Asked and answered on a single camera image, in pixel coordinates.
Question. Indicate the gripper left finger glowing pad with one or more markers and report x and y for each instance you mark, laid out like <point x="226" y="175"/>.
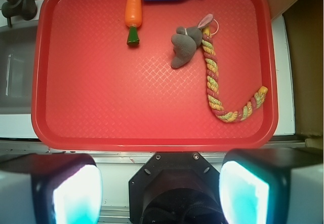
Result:
<point x="53" y="188"/>

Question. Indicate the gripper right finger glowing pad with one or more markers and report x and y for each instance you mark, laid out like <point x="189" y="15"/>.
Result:
<point x="272" y="185"/>

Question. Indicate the orange toy carrot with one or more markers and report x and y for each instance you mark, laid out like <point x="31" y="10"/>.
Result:
<point x="133" y="20"/>

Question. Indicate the red plastic tray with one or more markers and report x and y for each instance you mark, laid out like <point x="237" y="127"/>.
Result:
<point x="91" y="91"/>

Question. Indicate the stainless steel sink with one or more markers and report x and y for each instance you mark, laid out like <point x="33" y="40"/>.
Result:
<point x="17" y="60"/>

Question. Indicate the grey plush bunny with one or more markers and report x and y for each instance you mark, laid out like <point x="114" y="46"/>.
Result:
<point x="186" y="41"/>

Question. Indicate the multicolour braided rope toy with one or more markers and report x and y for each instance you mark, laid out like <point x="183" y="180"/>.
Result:
<point x="215" y="103"/>

